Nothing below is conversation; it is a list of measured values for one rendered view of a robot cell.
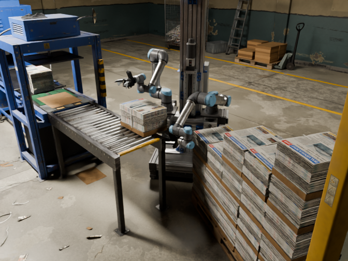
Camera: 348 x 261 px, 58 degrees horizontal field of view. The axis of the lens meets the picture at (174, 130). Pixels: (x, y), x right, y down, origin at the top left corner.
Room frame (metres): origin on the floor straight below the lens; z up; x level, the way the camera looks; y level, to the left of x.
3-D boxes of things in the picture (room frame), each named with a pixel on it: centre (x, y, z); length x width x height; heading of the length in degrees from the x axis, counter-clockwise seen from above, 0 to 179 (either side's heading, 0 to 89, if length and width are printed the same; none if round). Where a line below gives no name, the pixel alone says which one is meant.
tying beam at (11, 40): (3.64, 1.42, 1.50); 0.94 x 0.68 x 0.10; 133
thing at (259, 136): (2.08, -0.59, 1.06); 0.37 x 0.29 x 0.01; 111
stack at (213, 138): (2.20, -0.56, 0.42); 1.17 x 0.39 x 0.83; 20
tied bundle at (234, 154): (2.08, -0.60, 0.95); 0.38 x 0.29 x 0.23; 111
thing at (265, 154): (1.81, -0.72, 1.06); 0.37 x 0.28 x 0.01; 109
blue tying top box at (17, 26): (3.64, 1.42, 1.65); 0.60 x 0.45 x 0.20; 133
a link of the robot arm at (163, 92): (3.26, 0.09, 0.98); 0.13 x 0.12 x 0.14; 55
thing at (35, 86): (4.06, 1.81, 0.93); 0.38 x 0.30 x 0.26; 43
